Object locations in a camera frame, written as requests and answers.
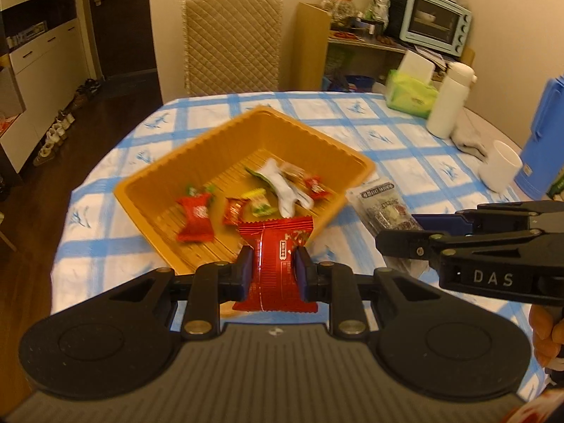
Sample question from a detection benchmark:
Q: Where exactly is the yellow green candy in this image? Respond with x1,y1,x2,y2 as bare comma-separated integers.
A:
244,188,271,216

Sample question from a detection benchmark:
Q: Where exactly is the red snack packet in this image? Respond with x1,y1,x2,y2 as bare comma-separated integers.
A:
176,193,216,243
232,217,319,314

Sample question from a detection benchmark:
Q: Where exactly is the white pouch with green end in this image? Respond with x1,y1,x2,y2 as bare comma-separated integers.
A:
245,158,314,219

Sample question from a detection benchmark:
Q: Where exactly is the orange plastic tray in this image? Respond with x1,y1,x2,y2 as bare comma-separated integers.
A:
114,106,376,318

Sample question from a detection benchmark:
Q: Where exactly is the light blue toaster oven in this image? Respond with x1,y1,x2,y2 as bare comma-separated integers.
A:
399,0,473,56

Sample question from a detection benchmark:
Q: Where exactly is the quilted beige chair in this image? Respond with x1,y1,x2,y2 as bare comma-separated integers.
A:
182,0,283,95

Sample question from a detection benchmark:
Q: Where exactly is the red patterned clothing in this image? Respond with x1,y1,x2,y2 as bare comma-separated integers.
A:
502,388,564,423

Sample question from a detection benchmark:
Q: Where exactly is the grey cloth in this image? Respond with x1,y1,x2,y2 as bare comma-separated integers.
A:
452,110,490,161

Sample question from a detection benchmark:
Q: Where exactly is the small red candy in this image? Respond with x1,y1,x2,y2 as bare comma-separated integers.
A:
304,176,333,201
222,197,247,226

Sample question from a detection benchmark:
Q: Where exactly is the green packet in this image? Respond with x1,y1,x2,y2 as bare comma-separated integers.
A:
546,172,564,201

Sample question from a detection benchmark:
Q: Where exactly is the row of shoes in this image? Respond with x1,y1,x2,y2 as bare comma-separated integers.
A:
33,78,101,167

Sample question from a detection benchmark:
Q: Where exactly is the clear nut snack packet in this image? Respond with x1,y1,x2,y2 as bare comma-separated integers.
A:
346,178,430,276

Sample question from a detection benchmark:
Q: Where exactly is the jar with orange lid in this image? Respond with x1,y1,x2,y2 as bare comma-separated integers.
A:
321,0,357,25

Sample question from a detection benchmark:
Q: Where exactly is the green tissue pack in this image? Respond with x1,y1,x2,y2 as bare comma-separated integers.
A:
385,49,439,119

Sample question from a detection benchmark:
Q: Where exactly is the person's right hand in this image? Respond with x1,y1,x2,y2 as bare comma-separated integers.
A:
529,304,564,368

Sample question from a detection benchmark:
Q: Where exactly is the wooden shelf unit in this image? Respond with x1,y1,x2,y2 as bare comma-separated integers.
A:
295,2,477,93

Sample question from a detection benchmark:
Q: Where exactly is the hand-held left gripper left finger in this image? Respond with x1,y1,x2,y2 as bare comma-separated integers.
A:
108,246,254,340

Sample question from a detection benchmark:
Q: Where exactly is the dark door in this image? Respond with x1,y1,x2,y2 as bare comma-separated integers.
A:
86,0,161,84

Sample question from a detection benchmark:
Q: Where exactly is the blue checked tablecloth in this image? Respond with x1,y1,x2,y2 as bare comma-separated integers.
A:
50,91,551,401

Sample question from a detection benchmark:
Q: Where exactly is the blue thermos jug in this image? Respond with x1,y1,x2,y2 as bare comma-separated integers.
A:
515,77,564,201

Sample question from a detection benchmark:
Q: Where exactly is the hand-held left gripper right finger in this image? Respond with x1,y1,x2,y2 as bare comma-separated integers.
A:
291,246,435,340

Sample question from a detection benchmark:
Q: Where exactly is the white cabinet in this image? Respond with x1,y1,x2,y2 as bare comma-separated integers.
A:
0,0,102,177

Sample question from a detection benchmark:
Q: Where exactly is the white insulated bottle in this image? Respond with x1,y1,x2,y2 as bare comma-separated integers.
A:
426,62,478,139

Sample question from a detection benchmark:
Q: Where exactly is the white cup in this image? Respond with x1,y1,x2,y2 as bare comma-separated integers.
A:
479,140,523,193

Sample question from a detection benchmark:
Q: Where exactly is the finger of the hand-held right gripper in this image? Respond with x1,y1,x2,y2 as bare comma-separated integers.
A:
412,200,564,235
375,228,544,269

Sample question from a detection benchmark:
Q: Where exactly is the silver foil bag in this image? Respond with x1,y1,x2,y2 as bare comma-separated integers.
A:
366,0,392,36

